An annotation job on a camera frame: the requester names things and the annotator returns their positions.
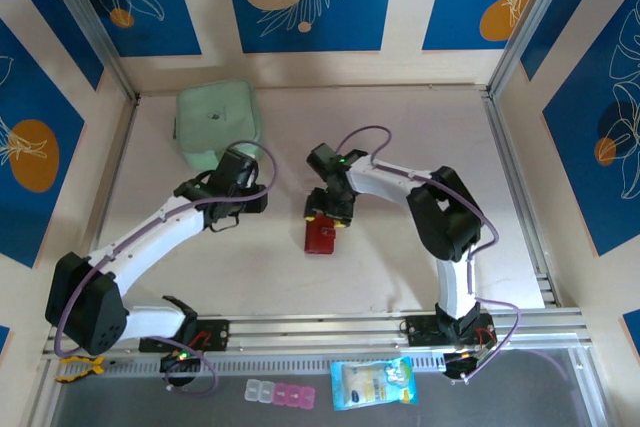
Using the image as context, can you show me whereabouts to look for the aluminium side rail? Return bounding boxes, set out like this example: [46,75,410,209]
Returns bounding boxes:
[74,91,141,319]
[480,86,560,309]

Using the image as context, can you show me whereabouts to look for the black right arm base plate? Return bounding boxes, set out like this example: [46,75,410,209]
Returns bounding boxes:
[402,314,497,348]

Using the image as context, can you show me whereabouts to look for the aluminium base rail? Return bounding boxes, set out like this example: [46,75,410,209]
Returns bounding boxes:
[42,307,594,363]

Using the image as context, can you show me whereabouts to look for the yellow black pliers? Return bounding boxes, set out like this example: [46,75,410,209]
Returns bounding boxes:
[54,354,129,383]

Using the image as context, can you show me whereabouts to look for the pink clear pill organizer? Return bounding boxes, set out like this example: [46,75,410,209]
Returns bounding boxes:
[244,379,317,409]

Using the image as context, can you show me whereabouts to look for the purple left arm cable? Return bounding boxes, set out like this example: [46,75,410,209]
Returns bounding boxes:
[53,140,279,398]

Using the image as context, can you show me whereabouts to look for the blue white snack packet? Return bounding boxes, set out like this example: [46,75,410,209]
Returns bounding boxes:
[330,356,419,412]

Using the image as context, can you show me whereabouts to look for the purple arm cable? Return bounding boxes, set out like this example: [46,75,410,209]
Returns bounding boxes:
[53,140,279,398]
[335,125,524,387]

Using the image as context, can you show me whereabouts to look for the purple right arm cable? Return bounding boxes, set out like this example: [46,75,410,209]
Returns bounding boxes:
[335,125,524,387]

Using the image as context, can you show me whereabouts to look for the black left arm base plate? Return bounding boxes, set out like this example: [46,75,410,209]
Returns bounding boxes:
[138,318,231,353]

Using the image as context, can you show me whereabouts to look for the red leather card holder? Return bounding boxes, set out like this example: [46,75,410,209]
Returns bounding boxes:
[303,213,337,256]

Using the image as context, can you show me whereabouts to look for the aluminium corner post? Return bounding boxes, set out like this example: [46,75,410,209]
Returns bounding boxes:
[487,0,584,98]
[35,0,141,101]

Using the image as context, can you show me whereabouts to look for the slotted grey cable duct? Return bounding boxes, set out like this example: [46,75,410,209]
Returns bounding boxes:
[104,352,446,373]

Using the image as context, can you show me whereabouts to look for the mint green zipper pouch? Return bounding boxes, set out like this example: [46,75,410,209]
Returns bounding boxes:
[173,78,265,172]

